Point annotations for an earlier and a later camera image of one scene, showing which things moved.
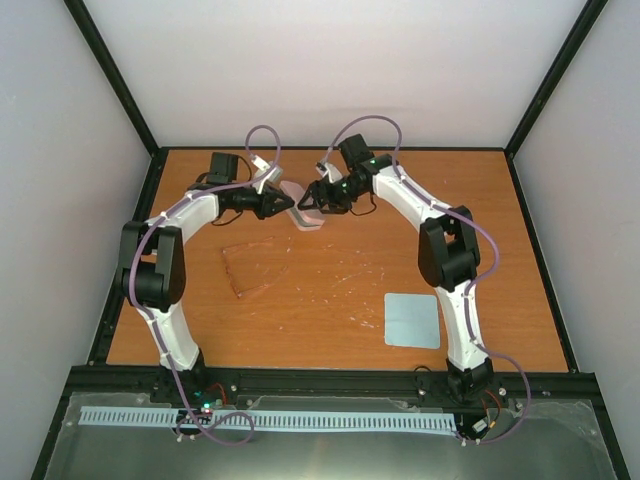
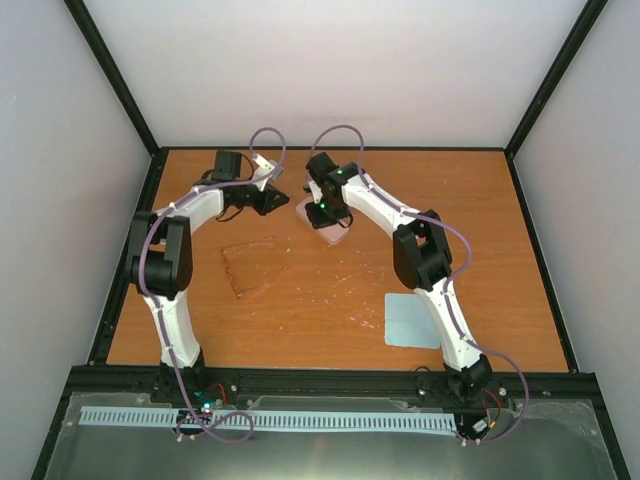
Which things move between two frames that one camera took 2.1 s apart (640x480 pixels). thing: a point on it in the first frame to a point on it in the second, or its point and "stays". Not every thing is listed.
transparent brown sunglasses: x=253 y=265 stays
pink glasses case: x=304 y=219 to x=334 y=234
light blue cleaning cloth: x=412 y=320 stays
